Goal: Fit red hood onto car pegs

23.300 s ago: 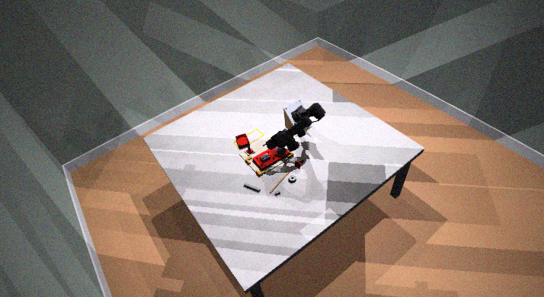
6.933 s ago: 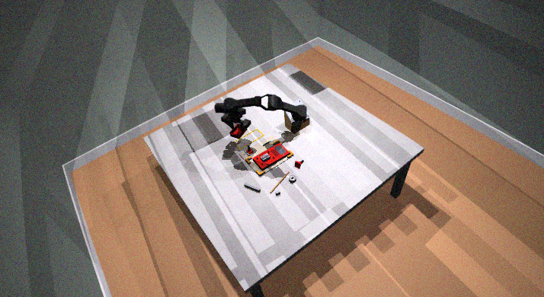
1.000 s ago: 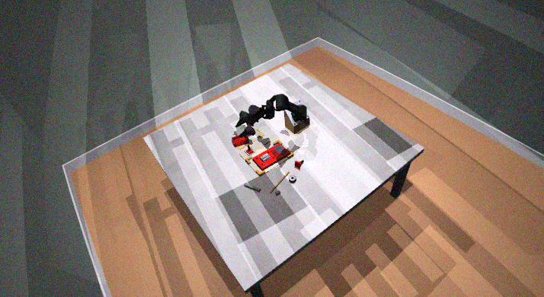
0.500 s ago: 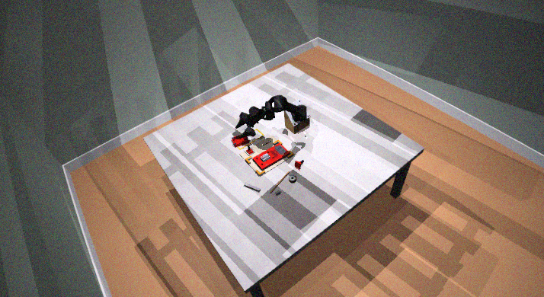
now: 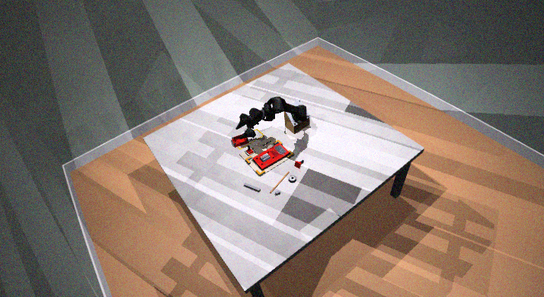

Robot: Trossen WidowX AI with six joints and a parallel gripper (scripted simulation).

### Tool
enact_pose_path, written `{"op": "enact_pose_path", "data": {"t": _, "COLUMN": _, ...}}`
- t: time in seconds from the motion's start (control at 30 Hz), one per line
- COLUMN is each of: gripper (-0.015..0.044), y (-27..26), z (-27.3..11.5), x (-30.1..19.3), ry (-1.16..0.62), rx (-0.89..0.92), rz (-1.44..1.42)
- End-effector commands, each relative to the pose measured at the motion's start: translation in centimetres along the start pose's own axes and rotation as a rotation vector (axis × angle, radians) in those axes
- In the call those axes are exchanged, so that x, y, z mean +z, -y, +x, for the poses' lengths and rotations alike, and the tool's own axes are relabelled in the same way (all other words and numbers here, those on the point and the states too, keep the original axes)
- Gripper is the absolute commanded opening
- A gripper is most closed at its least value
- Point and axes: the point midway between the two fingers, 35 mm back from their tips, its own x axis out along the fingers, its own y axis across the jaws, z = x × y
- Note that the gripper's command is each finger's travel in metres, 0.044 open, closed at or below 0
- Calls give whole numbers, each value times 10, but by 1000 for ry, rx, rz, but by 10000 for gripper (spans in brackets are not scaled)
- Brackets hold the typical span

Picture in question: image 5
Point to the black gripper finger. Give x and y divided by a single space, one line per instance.
245 135
240 124

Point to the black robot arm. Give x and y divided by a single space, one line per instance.
278 105

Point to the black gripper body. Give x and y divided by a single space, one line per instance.
250 128

